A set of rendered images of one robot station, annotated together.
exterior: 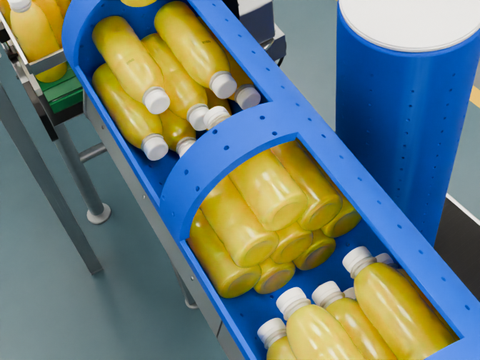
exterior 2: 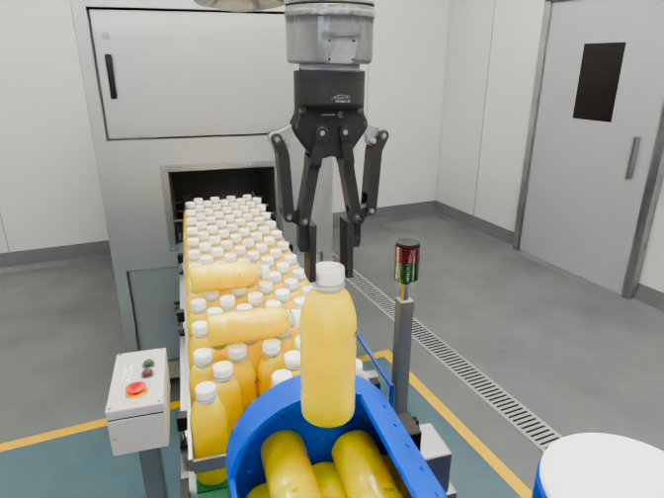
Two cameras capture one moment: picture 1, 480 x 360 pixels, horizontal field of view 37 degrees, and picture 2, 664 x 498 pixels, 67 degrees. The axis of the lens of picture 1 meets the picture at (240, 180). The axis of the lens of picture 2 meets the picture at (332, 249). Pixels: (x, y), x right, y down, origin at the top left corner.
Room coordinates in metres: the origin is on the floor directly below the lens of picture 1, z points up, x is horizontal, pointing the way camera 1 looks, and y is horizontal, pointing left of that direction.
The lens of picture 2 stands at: (0.34, 0.05, 1.68)
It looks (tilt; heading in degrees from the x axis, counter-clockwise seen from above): 20 degrees down; 5
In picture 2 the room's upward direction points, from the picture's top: straight up
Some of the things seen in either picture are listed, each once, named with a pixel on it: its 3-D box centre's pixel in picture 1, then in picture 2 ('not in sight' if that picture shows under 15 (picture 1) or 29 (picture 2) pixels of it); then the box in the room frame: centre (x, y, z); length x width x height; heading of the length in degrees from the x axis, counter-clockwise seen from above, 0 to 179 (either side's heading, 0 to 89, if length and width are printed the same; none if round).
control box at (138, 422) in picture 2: not in sight; (141, 396); (1.16, 0.50, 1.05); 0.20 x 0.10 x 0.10; 21
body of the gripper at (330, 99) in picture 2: not in sight; (329, 113); (0.90, 0.10, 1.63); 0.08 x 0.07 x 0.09; 111
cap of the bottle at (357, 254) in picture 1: (357, 260); not in sight; (0.44, -0.14, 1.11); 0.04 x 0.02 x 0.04; 111
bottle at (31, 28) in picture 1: (36, 38); (209, 435); (1.12, 0.35, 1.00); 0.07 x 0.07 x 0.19
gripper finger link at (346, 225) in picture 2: not in sight; (346, 247); (0.91, 0.08, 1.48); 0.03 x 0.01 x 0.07; 21
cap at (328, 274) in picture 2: not in sight; (328, 273); (0.90, 0.10, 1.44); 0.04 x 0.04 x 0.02
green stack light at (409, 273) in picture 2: not in sight; (406, 269); (1.55, -0.04, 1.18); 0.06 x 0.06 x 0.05
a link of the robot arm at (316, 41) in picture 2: not in sight; (329, 40); (0.90, 0.10, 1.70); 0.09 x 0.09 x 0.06
